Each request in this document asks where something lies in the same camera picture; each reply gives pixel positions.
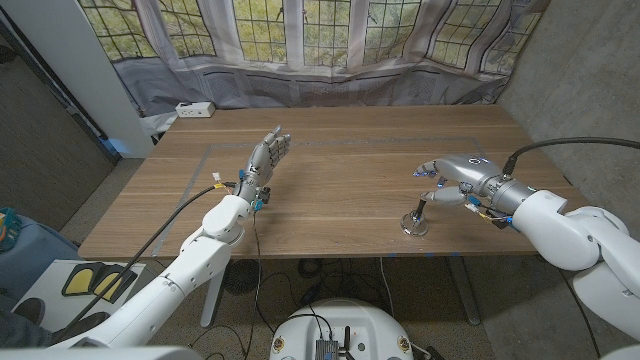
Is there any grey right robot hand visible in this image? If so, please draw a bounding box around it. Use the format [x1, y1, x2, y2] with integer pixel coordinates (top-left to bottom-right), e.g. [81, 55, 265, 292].
[412, 153, 534, 215]

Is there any yellow and black foot pedal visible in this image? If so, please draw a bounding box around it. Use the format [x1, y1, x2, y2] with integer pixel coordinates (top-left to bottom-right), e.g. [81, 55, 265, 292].
[61, 263, 99, 297]
[92, 264, 139, 305]

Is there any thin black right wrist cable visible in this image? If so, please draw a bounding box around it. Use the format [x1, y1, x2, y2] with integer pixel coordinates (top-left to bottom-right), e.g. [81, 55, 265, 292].
[558, 268, 602, 359]

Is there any thin black left wrist cable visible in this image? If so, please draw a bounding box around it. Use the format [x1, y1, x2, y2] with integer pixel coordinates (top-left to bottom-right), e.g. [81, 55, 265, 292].
[252, 209, 264, 346]

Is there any black round floor fan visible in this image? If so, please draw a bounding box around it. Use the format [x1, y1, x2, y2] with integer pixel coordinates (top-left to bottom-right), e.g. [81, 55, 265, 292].
[223, 259, 264, 296]

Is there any chrome handbell with black handle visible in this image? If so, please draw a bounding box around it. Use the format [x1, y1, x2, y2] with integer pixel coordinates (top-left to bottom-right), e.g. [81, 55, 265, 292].
[400, 198, 430, 238]

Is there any grey table leg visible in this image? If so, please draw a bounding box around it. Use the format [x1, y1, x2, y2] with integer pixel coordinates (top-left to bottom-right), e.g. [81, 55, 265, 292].
[446, 256, 482, 326]

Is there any white table leg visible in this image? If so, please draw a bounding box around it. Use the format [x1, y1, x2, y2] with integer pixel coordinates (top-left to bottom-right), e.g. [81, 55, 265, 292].
[199, 269, 227, 329]

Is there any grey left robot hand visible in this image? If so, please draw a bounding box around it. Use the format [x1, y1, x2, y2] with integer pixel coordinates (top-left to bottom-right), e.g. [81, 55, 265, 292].
[233, 124, 292, 204]

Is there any white pedal platform board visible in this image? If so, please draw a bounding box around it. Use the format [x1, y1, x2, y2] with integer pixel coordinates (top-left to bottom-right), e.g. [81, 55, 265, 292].
[12, 258, 151, 334]

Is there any blue fabric seat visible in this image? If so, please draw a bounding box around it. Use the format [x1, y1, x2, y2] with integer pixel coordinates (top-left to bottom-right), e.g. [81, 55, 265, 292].
[0, 214, 81, 296]

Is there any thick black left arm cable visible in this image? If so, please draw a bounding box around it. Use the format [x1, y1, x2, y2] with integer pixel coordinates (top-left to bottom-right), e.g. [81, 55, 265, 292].
[52, 182, 236, 344]

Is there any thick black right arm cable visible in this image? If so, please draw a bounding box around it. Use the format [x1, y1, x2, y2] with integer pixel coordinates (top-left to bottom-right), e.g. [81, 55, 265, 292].
[502, 137, 640, 176]

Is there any black floor cable bundle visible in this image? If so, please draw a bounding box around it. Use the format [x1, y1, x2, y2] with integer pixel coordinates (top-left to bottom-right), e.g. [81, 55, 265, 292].
[297, 257, 381, 306]

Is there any white pillar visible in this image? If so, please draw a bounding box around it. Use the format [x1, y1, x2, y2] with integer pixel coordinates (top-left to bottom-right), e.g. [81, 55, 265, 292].
[0, 0, 154, 159]

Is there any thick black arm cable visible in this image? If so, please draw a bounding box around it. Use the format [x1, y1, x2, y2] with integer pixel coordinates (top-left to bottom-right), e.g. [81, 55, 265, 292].
[52, 182, 236, 344]
[502, 137, 640, 176]

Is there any teal object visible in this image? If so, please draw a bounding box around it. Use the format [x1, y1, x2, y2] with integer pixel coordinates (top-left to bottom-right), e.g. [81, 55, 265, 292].
[0, 207, 22, 254]

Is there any person's leg in jeans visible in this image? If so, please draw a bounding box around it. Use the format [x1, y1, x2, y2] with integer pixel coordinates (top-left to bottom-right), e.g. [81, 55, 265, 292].
[0, 309, 54, 349]

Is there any white robot torso base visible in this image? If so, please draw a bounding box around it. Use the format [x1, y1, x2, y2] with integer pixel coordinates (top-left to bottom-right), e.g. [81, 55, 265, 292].
[269, 298, 415, 360]

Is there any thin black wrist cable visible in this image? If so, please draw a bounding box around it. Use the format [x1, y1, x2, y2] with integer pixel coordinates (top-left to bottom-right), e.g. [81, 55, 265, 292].
[252, 209, 264, 346]
[558, 268, 602, 359]

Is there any person's dark shoe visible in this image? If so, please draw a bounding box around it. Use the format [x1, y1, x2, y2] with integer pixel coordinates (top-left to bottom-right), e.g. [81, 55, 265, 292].
[12, 298, 46, 326]

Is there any white robot chest plate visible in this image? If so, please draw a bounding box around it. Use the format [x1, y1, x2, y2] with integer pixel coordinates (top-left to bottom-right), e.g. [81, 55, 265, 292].
[0, 345, 204, 360]

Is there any printed window backdrop cloth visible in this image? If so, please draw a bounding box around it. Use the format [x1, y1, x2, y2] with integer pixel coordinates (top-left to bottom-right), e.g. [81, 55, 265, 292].
[77, 0, 551, 120]

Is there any white floor cable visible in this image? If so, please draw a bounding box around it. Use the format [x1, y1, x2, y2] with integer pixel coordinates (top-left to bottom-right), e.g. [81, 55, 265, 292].
[378, 257, 397, 319]

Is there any white power strip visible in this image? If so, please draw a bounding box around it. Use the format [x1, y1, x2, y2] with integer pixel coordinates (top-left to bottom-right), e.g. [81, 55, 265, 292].
[174, 101, 217, 119]

